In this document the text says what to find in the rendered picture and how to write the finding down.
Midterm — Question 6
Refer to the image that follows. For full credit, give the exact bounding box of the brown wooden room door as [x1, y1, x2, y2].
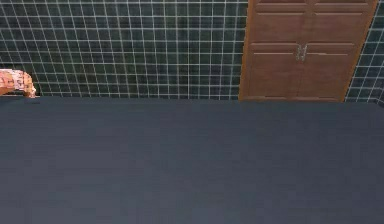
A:
[238, 0, 380, 103]

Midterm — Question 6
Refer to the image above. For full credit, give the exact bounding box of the orange pink patterned rounded object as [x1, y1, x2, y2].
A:
[0, 69, 37, 99]

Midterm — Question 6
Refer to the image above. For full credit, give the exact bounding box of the silver door handle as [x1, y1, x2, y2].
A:
[295, 44, 308, 62]

